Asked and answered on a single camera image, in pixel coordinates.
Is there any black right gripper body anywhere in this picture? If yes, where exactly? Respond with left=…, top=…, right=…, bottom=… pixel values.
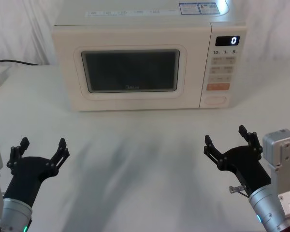
left=217, top=145, right=272, bottom=198

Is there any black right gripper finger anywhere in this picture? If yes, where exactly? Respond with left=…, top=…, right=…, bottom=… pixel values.
left=203, top=134, right=225, bottom=168
left=238, top=125, right=264, bottom=159

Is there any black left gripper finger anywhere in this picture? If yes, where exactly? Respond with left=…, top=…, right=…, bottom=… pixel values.
left=6, top=137, right=30, bottom=168
left=49, top=138, right=71, bottom=170

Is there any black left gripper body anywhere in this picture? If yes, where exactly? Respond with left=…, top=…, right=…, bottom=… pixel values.
left=2, top=156, right=59, bottom=209

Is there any white table cloth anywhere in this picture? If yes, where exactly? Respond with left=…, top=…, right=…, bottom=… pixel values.
left=0, top=63, right=290, bottom=232

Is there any white curtain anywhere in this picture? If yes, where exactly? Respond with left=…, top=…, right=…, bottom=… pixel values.
left=0, top=0, right=290, bottom=75

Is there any cream microwave oven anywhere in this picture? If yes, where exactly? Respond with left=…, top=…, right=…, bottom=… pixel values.
left=52, top=0, right=247, bottom=112

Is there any thin cable with silver plug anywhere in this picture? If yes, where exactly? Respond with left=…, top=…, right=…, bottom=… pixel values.
left=229, top=185, right=251, bottom=198

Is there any black power cable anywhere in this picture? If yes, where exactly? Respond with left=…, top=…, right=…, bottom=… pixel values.
left=0, top=59, right=43, bottom=69

